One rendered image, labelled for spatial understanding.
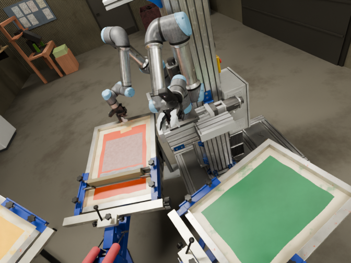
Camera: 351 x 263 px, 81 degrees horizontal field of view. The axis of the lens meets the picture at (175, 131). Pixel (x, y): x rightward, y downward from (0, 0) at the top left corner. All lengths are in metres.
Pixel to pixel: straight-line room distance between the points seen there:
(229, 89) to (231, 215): 0.91
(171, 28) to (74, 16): 7.93
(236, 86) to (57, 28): 8.07
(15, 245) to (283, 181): 1.65
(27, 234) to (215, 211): 1.16
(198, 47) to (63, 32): 7.96
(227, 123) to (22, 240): 1.49
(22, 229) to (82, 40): 8.01
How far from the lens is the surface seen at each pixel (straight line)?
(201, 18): 1.42
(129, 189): 1.54
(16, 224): 1.71
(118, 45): 1.57
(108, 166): 1.73
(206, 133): 1.42
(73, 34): 9.11
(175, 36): 1.14
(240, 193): 1.38
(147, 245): 2.47
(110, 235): 1.40
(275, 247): 1.27
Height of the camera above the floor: 2.17
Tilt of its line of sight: 42 degrees down
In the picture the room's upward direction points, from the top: 22 degrees counter-clockwise
